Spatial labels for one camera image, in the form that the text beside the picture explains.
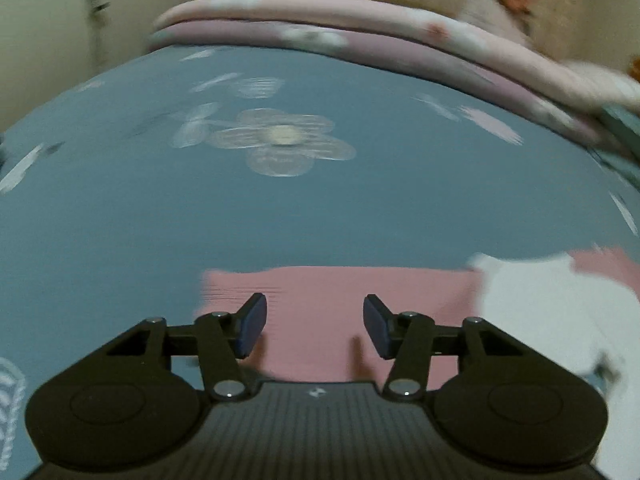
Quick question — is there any pink and white sweater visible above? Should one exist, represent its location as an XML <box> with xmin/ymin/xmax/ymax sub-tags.
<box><xmin>200</xmin><ymin>242</ymin><xmax>640</xmax><ymax>386</ymax></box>

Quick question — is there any blue floral bed sheet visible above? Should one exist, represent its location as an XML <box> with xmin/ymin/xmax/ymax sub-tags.
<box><xmin>0</xmin><ymin>45</ymin><xmax>640</xmax><ymax>480</ymax></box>

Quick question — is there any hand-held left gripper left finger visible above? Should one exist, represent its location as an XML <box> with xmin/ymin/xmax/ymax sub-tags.
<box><xmin>102</xmin><ymin>292</ymin><xmax>268</xmax><ymax>403</ymax></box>

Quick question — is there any purple floral quilt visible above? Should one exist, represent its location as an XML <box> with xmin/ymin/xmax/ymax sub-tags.
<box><xmin>147</xmin><ymin>19</ymin><xmax>616</xmax><ymax>148</ymax></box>

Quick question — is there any blue pillow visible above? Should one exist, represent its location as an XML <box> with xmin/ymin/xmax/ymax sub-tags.
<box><xmin>592</xmin><ymin>102</ymin><xmax>640</xmax><ymax>186</ymax></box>

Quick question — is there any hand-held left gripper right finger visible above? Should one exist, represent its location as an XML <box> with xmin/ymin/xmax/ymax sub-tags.
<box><xmin>363</xmin><ymin>294</ymin><xmax>543</xmax><ymax>403</ymax></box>

